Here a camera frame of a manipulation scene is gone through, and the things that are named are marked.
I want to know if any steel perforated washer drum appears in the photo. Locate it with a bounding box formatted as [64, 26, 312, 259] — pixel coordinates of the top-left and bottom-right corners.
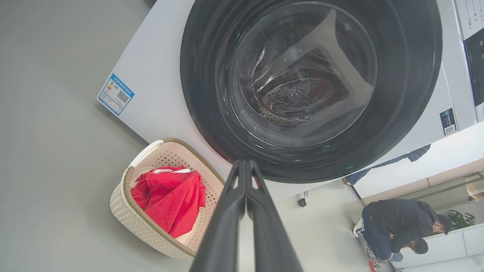
[250, 23, 363, 127]

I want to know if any beige perforated laundry basket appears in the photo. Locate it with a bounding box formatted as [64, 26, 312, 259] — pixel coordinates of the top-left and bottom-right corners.
[110, 138, 226, 259]

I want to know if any person with dark hair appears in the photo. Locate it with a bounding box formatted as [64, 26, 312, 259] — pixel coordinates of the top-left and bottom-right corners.
[389, 237, 430, 263]

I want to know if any black round glass washer door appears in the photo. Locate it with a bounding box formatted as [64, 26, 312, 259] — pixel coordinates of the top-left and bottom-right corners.
[180, 0, 443, 184]

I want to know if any small red object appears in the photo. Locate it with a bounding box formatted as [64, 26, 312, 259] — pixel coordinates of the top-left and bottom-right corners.
[366, 245, 382, 272]

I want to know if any black washer control panel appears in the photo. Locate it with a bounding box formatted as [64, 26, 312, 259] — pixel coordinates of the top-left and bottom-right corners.
[464, 27, 484, 107]

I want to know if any small dark QR sticker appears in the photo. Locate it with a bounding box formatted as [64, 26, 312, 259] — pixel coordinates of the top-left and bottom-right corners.
[440, 108, 458, 136]

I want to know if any red and white garment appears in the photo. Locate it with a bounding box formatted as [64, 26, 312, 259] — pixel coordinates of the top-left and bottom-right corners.
[131, 165, 206, 239]

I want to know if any blue energy label sticker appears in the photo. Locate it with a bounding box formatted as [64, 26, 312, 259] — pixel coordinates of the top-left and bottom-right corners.
[97, 73, 136, 116]

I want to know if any crouching person in black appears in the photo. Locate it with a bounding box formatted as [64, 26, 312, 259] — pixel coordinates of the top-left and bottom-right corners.
[353, 199, 453, 262]

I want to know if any white front-load washing machine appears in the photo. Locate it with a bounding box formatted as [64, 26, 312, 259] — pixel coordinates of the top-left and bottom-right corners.
[96, 0, 484, 201]

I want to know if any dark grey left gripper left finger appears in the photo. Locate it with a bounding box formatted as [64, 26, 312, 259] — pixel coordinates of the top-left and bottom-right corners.
[189, 159, 247, 272]

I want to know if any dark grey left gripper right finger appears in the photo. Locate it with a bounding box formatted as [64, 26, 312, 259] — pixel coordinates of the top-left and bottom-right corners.
[246, 159, 304, 272]

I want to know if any white low cabinet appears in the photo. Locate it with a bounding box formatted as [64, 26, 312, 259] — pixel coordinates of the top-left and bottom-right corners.
[401, 223, 484, 269]

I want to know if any green potted plant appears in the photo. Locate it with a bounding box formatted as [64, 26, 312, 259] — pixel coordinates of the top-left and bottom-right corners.
[446, 210, 476, 230]

